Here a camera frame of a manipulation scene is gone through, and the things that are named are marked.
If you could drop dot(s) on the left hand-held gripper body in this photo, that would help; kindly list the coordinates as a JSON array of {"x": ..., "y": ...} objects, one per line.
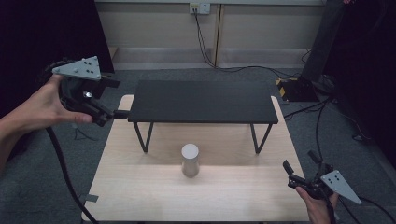
[{"x": 77, "y": 90}]

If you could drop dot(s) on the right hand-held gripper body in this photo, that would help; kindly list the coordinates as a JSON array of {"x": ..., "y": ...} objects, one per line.
[{"x": 323, "y": 185}]

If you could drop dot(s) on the person's right hand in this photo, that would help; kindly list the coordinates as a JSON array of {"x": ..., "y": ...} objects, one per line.
[{"x": 319, "y": 211}]

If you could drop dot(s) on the person's left hand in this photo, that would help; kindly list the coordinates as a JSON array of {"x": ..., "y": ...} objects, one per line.
[{"x": 40, "y": 109}]

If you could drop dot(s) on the black curtain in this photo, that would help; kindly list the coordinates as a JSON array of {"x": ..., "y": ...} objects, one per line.
[{"x": 46, "y": 37}]

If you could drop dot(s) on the yellow black striped stand base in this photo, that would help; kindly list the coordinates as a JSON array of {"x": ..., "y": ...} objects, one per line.
[{"x": 295, "y": 89}]

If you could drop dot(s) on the black metal shelf riser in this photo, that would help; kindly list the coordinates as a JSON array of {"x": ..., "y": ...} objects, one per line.
[{"x": 202, "y": 101}]

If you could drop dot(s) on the grey cylindrical cup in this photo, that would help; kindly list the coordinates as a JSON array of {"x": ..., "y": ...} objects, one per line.
[{"x": 190, "y": 160}]

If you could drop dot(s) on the grey tape piece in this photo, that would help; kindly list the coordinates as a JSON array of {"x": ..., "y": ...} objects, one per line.
[{"x": 91, "y": 198}]

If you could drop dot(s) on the dark curtain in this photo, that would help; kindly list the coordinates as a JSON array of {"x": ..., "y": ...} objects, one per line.
[{"x": 367, "y": 68}]

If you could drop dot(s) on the dark grey stand column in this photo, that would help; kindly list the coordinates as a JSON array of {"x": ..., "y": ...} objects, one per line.
[{"x": 325, "y": 40}]

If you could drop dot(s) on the white wall socket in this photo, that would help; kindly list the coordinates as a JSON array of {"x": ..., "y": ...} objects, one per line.
[{"x": 200, "y": 8}]

